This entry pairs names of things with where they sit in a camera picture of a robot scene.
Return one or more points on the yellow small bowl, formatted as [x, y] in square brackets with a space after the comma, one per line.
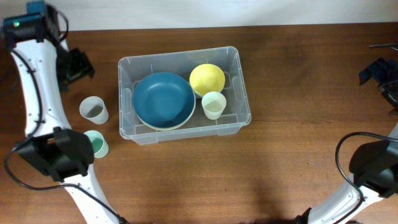
[206, 78]

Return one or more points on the grey cup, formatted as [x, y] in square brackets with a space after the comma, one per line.
[94, 109]

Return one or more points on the cream large bowl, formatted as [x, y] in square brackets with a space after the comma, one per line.
[183, 124]

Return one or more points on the cream white cup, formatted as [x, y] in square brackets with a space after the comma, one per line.
[213, 104]

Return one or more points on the mint green cup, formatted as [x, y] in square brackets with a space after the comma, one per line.
[98, 142]

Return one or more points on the dark blue large bowl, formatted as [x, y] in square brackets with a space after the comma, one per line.
[164, 101]

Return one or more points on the clear plastic storage container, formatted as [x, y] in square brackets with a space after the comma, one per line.
[237, 114]

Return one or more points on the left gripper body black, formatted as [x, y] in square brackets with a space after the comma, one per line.
[73, 65]

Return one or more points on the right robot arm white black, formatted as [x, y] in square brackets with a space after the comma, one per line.
[372, 178]

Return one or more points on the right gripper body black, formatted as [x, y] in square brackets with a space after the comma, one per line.
[386, 74]

